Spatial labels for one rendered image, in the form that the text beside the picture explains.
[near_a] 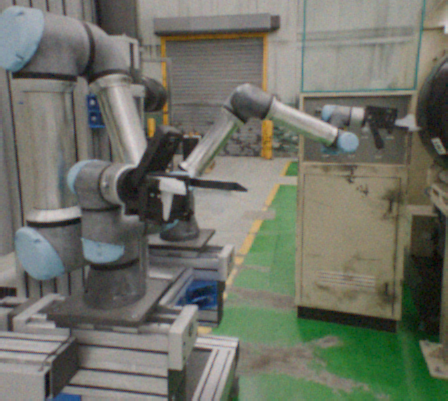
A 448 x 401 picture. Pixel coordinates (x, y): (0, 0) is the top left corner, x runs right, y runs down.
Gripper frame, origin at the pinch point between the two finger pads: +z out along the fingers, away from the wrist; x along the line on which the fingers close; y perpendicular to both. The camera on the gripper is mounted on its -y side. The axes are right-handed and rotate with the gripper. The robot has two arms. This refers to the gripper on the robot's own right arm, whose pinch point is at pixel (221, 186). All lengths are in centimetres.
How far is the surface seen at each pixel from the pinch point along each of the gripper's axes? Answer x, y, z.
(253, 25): -768, -322, -541
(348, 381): -130, 90, -22
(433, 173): -148, -4, 0
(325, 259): -162, 47, -50
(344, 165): -158, -5, -43
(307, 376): -121, 91, -37
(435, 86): -110, -34, 4
